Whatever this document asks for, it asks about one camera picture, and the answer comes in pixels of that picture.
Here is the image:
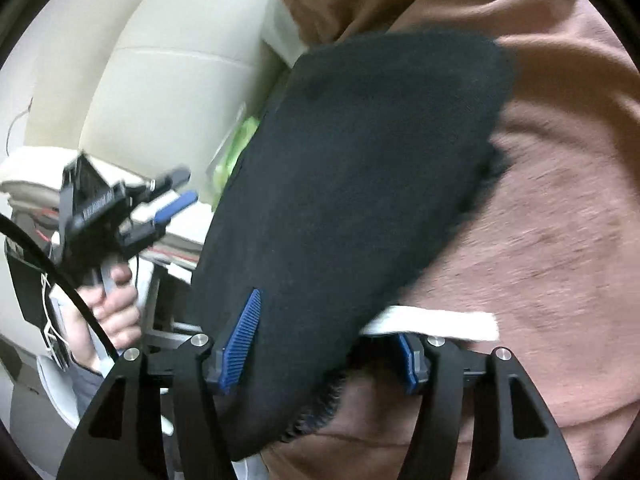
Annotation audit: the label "black pants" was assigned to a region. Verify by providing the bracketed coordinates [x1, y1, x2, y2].
[190, 29, 514, 460]

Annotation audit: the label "grey sleeve forearm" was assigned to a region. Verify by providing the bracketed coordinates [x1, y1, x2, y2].
[67, 358, 114, 419]

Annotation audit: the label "person's left hand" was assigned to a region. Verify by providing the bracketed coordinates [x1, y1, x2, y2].
[60, 263, 142, 373]

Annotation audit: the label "green packet by headboard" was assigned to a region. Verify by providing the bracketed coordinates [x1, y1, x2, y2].
[206, 104, 260, 209]

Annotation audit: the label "black monitor screen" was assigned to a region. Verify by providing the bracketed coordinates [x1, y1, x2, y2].
[4, 240, 47, 330]

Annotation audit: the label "cream padded headboard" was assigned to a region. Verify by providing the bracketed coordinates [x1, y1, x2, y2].
[1, 0, 304, 203]

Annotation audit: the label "brown bed cover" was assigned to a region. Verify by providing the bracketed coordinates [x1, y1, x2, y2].
[284, 0, 639, 479]

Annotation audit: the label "black cable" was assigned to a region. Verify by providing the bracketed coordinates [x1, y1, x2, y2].
[0, 212, 122, 361]

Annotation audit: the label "white drawstring of pants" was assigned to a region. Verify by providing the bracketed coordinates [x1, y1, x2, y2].
[360, 306, 500, 342]

